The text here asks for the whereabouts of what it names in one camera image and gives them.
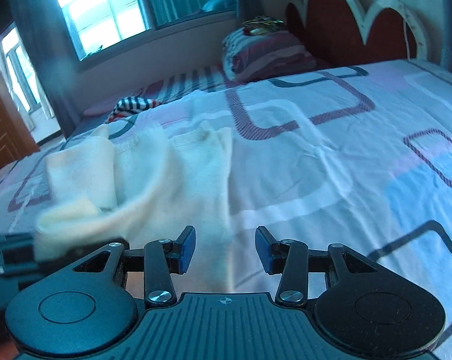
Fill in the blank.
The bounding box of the striped folded quilt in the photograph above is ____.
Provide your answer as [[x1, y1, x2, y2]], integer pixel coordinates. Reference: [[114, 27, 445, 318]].
[[222, 28, 316, 83]]

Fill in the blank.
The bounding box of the pink pillow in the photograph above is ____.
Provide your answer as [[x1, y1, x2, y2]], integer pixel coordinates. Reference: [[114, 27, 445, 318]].
[[83, 100, 117, 117]]

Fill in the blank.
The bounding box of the dark grey curtain left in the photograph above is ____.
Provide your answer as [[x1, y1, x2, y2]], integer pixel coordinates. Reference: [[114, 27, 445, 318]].
[[9, 0, 80, 137]]

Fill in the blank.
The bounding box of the white hanging cable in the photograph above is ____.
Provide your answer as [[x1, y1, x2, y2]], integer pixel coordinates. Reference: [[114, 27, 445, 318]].
[[375, 0, 418, 61]]

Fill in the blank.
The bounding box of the patterned bed sheet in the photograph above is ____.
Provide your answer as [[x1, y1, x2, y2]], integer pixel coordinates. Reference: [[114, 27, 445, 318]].
[[0, 60, 452, 359]]

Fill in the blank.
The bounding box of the cream knit sweater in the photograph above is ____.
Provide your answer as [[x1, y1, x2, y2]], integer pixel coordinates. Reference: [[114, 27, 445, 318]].
[[34, 124, 233, 293]]

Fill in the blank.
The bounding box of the red white headboard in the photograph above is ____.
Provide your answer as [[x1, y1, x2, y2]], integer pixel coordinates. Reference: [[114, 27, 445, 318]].
[[285, 0, 430, 67]]

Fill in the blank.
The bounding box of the white sheer balcony curtain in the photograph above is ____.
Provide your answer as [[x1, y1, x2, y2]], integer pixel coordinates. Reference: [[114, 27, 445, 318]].
[[0, 38, 60, 133]]

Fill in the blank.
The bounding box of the brown wooden door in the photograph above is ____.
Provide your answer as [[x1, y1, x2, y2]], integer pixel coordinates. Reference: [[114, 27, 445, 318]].
[[0, 73, 39, 170]]

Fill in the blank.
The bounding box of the black white striped garment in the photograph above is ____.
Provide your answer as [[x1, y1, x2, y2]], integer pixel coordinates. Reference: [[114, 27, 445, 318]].
[[106, 96, 162, 124]]

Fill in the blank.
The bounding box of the window with teal curtain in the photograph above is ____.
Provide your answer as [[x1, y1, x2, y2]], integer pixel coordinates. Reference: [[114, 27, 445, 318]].
[[57, 0, 237, 60]]

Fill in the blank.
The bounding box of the striped mattress cover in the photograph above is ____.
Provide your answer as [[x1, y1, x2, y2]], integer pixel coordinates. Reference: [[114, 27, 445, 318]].
[[131, 64, 240, 104]]

